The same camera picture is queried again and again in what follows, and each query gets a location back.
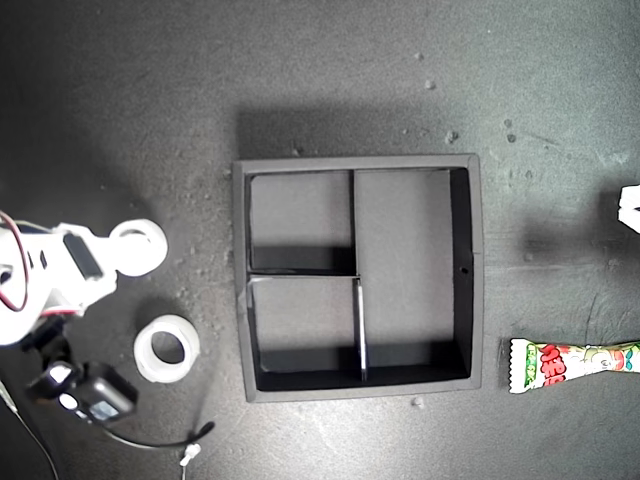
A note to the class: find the snack bar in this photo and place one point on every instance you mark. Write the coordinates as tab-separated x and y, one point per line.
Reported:
560	365

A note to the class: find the white tape roll green core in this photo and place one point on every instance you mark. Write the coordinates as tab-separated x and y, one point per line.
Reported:
150	262

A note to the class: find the black tray with wells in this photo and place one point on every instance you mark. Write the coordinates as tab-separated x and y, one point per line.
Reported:
405	225

